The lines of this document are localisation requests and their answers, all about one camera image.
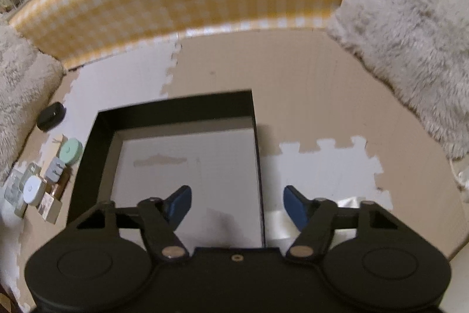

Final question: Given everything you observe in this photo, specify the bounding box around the black rectangular storage box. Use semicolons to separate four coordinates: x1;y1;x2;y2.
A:
68;91;266;249

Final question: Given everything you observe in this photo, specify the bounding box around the small patterned beige box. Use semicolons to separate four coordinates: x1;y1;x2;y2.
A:
37;193;62;224

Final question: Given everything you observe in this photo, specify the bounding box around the mint green round device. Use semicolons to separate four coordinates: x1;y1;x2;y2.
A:
59;137;83;165

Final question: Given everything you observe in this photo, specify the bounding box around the grey white power adapter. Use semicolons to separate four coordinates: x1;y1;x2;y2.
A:
44;156;67;184

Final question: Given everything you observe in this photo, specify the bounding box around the white round puck device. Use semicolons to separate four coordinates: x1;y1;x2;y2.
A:
23;175;45;207

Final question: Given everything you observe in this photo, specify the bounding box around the clear plastic screw box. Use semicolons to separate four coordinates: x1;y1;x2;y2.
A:
4;162;41;219

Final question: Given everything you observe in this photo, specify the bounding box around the black oval case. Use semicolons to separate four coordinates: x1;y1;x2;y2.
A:
37;102;66;132

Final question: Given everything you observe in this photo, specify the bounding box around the left fluffy white pillow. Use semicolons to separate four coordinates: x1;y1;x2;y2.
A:
1;19;64;181

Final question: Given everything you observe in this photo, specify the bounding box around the fluffy white pillow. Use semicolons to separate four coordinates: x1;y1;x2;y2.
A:
327;0;468;159
1;19;64;181

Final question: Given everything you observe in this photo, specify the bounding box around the right fluffy white pillow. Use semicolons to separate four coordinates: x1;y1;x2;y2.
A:
327;0;468;159

